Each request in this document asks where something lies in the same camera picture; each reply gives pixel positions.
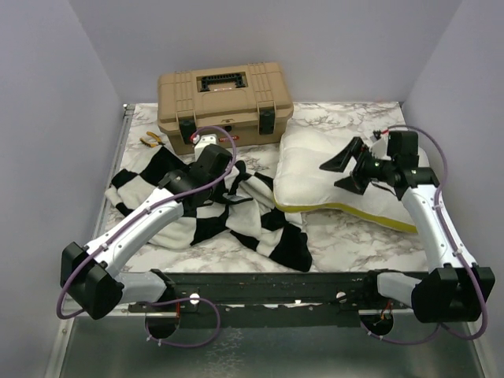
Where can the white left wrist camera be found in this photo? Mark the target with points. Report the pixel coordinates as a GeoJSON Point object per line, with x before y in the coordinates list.
{"type": "Point", "coordinates": [200, 142]}

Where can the black white checkered pillowcase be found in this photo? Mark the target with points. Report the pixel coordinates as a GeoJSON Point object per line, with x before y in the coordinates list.
{"type": "Point", "coordinates": [245, 210]}

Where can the yellow handled pliers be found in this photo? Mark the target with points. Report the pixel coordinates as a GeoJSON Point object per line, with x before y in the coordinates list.
{"type": "Point", "coordinates": [151, 140]}

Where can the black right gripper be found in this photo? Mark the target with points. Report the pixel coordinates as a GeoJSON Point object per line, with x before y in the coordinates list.
{"type": "Point", "coordinates": [355, 182]}

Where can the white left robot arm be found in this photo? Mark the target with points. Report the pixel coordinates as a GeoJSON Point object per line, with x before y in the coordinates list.
{"type": "Point", "coordinates": [138, 224]}

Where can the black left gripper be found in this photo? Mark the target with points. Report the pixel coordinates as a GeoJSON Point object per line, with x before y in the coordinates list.
{"type": "Point", "coordinates": [221, 189]}

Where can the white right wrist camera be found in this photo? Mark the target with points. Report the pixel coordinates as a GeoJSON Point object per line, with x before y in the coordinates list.
{"type": "Point", "coordinates": [379, 142]}

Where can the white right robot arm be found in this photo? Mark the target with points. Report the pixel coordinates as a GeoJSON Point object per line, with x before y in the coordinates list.
{"type": "Point", "coordinates": [420, 192]}

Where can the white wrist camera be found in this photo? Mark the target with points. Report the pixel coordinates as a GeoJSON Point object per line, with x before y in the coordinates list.
{"type": "Point", "coordinates": [379, 142]}
{"type": "Point", "coordinates": [200, 142]}

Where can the aluminium rail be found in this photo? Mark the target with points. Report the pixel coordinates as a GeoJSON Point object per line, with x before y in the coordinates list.
{"type": "Point", "coordinates": [118, 152]}
{"type": "Point", "coordinates": [431, 300]}

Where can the aluminium front rail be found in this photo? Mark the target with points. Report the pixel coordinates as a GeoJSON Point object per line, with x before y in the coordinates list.
{"type": "Point", "coordinates": [431, 300]}

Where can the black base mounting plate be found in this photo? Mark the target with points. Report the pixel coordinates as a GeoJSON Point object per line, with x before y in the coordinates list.
{"type": "Point", "coordinates": [231, 300]}

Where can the white pillow yellow edge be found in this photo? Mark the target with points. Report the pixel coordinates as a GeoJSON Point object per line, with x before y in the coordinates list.
{"type": "Point", "coordinates": [301, 186]}

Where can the tan plastic toolbox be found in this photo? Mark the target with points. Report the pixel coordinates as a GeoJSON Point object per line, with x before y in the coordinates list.
{"type": "Point", "coordinates": [251, 102]}

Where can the aluminium left side rail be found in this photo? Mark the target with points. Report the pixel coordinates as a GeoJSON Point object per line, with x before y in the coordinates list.
{"type": "Point", "coordinates": [118, 152]}

